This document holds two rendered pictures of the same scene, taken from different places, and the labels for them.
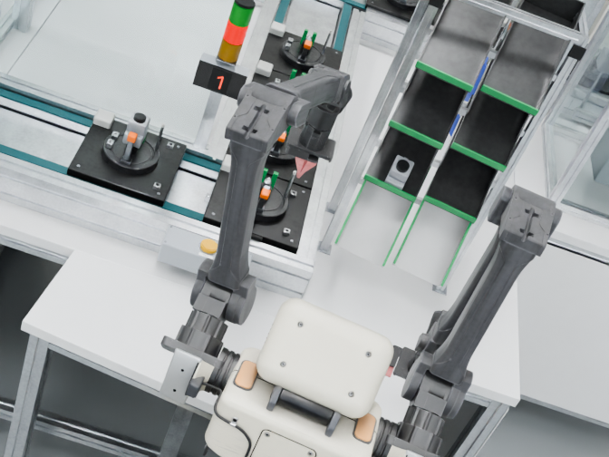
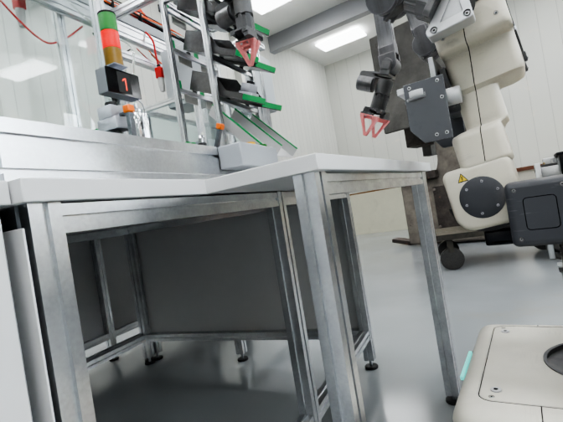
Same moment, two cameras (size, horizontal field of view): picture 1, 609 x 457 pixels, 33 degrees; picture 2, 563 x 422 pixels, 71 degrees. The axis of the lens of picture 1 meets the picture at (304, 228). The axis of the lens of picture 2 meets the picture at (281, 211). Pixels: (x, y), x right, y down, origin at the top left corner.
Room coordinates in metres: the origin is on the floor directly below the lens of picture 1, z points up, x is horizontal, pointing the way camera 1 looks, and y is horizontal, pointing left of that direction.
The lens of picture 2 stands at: (1.15, 1.09, 0.77)
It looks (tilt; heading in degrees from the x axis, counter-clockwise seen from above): 0 degrees down; 302
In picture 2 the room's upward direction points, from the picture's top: 9 degrees counter-clockwise
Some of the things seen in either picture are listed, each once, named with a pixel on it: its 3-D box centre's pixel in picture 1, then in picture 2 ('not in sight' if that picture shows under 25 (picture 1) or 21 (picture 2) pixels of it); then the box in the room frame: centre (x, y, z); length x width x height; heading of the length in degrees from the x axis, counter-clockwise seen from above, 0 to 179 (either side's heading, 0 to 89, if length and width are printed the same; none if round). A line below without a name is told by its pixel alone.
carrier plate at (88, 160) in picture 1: (129, 159); not in sight; (1.97, 0.47, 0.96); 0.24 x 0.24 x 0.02; 7
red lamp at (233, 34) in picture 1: (236, 30); (111, 41); (2.10, 0.33, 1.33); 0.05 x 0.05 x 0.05
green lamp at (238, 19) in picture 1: (241, 12); (107, 23); (2.10, 0.33, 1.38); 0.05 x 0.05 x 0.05
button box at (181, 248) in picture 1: (205, 256); (250, 157); (1.78, 0.19, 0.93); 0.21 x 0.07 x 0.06; 97
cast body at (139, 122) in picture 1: (138, 125); (110, 118); (1.98, 0.47, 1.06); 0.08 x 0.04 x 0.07; 6
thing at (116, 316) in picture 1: (260, 306); (283, 187); (1.79, 0.02, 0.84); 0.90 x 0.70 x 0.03; 89
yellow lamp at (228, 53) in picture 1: (230, 48); (113, 58); (2.10, 0.33, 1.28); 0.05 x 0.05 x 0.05
